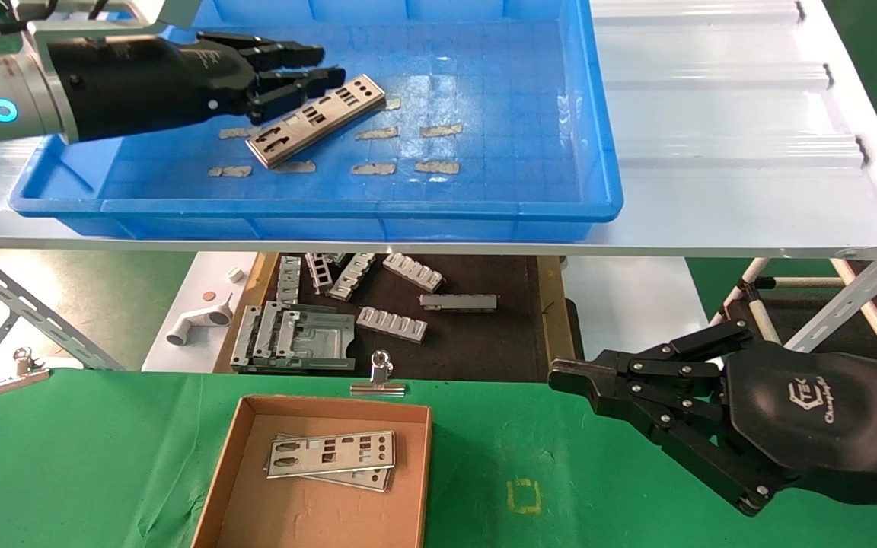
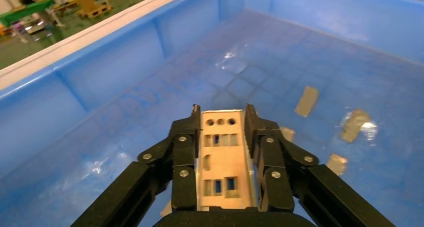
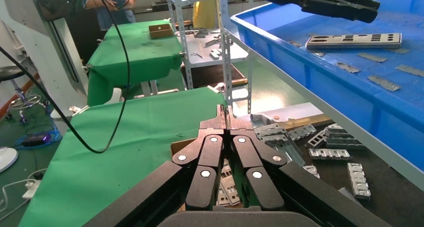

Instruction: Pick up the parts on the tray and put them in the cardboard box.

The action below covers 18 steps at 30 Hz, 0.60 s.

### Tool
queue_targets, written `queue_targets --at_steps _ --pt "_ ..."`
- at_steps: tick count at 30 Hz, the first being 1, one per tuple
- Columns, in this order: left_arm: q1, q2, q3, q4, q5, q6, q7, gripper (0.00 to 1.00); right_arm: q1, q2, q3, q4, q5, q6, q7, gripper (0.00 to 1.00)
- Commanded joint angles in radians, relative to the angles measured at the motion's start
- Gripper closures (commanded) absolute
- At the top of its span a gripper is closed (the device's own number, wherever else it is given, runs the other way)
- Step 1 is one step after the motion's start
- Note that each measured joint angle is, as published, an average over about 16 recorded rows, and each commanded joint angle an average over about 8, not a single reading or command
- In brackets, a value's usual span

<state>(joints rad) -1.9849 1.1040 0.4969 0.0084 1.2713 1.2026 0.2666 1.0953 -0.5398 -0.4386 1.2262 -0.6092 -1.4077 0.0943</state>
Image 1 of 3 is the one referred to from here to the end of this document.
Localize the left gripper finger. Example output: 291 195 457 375
247 66 346 126
196 30 325 73

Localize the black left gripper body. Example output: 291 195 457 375
46 34 257 143

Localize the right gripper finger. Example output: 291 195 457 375
550 379 780 517
549 320 755 398

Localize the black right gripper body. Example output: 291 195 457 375
720 341 877 515

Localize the silver perforated shield plate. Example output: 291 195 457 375
266 431 397 479
275 434 395 492
245 74 386 169

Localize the white pipe elbow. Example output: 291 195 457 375
167 293 235 347

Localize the pile of metal parts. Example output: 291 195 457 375
214 253 584 385

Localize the blue plastic tray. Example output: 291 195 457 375
9 0 624 243

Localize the brown cardboard box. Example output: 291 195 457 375
191 394 434 548

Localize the grey perforated shelf leg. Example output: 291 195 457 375
785 228 877 355
0 247 127 371

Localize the grey metal bar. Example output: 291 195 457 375
419 294 499 313

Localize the grey ribbed metal part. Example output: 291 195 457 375
356 306 429 343
382 253 446 293

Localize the white shelf panel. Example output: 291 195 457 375
0 0 877 256

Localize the grey sheet metal chassis plate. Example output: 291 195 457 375
230 302 357 374

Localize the silver binder clip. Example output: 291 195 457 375
0 346 51 397
350 350 408 397

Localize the green table cloth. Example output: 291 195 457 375
0 368 877 548

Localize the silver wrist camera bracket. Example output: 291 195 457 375
12 0 203 46

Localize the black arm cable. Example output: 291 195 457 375
0 0 116 35

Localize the white pipe rack frame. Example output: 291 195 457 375
716 257 877 366

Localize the grey slotted metal bracket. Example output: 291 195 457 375
329 253 378 302
276 255 303 305
305 253 336 295

